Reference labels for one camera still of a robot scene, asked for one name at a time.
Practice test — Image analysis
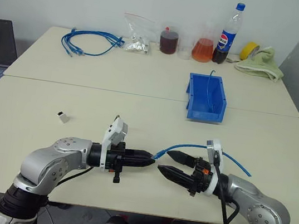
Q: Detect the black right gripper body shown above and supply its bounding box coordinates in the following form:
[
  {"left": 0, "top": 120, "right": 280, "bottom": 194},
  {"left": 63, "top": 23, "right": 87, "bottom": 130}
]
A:
[{"left": 187, "top": 155, "right": 218, "bottom": 201}]

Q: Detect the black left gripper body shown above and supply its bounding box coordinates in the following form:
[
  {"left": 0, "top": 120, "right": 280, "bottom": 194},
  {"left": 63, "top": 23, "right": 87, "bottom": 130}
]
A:
[{"left": 102, "top": 139, "right": 135, "bottom": 186}]

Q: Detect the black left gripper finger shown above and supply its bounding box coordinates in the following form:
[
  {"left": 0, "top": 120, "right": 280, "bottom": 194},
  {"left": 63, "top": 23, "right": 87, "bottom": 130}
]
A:
[
  {"left": 125, "top": 148, "right": 156, "bottom": 163},
  {"left": 123, "top": 157, "right": 157, "bottom": 173}
]

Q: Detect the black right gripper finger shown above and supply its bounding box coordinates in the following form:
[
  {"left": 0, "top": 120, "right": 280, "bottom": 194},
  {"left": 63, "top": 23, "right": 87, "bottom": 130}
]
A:
[
  {"left": 165, "top": 149, "right": 198, "bottom": 169},
  {"left": 154, "top": 163, "right": 195, "bottom": 192}
]

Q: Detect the blue network cable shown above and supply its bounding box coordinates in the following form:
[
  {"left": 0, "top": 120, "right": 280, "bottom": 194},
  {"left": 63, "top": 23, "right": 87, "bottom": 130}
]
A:
[
  {"left": 202, "top": 68, "right": 226, "bottom": 113},
  {"left": 60, "top": 27, "right": 125, "bottom": 62},
  {"left": 69, "top": 26, "right": 126, "bottom": 47},
  {"left": 150, "top": 137, "right": 256, "bottom": 178},
  {"left": 59, "top": 26, "right": 125, "bottom": 64},
  {"left": 62, "top": 28, "right": 126, "bottom": 63}
]

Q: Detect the blue plastic bin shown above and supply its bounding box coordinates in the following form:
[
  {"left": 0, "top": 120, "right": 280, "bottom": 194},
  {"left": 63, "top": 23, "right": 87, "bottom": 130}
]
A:
[{"left": 181, "top": 71, "right": 232, "bottom": 126}]

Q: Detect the white network coupler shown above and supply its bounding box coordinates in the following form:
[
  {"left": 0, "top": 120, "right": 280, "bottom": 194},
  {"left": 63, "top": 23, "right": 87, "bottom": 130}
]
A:
[{"left": 56, "top": 110, "right": 72, "bottom": 125}]

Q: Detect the clear empty plastic cup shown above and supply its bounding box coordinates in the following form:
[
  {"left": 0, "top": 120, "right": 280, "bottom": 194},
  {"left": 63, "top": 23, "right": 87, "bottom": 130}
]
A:
[{"left": 176, "top": 23, "right": 198, "bottom": 61}]

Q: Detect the clear bag of couplers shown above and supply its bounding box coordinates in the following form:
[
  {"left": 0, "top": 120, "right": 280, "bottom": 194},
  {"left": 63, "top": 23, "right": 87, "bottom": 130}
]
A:
[{"left": 118, "top": 12, "right": 157, "bottom": 56}]

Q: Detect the flask of orange liquid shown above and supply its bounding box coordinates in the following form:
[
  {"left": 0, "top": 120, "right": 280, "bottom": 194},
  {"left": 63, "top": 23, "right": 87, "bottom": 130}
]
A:
[{"left": 189, "top": 20, "right": 219, "bottom": 64}]

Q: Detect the cup of dark red liquid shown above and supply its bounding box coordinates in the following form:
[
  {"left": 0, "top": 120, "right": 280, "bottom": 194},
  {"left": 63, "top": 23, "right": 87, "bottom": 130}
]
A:
[{"left": 157, "top": 21, "right": 183, "bottom": 56}]

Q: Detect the light green towel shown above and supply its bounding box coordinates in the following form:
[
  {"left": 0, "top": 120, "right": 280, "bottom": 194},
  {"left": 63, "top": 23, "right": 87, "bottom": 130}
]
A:
[{"left": 233, "top": 41, "right": 288, "bottom": 83}]

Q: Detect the cola bottle with blue cap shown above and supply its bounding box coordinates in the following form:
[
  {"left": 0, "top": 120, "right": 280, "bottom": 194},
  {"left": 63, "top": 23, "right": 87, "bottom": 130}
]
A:
[{"left": 211, "top": 0, "right": 247, "bottom": 67}]

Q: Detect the yellow tape roll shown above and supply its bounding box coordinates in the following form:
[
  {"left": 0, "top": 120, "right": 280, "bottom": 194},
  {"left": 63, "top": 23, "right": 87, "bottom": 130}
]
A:
[{"left": 238, "top": 40, "right": 262, "bottom": 64}]

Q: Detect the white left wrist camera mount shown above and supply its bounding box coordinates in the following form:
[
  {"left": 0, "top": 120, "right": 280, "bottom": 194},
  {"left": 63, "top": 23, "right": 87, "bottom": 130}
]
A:
[{"left": 97, "top": 113, "right": 131, "bottom": 175}]

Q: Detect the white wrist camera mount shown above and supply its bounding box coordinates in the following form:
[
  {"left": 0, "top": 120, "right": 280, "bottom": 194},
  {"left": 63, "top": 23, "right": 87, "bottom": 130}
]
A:
[
  {"left": 198, "top": 138, "right": 229, "bottom": 198},
  {"left": 97, "top": 113, "right": 131, "bottom": 175}
]

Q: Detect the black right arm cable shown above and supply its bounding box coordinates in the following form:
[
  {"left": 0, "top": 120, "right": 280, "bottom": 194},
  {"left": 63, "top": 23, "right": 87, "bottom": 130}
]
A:
[{"left": 204, "top": 152, "right": 247, "bottom": 224}]

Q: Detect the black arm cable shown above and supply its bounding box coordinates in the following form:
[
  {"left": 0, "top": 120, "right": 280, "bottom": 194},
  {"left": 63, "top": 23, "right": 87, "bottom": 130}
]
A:
[
  {"left": 48, "top": 159, "right": 95, "bottom": 194},
  {"left": 204, "top": 152, "right": 247, "bottom": 224}
]

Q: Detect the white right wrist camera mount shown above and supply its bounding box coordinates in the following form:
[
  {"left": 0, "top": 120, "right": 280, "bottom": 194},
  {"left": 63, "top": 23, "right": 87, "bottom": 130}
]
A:
[{"left": 198, "top": 138, "right": 229, "bottom": 198}]

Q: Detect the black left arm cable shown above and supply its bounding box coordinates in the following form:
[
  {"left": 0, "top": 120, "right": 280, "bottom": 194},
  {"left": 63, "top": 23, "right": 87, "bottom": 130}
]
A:
[{"left": 48, "top": 159, "right": 95, "bottom": 194}]

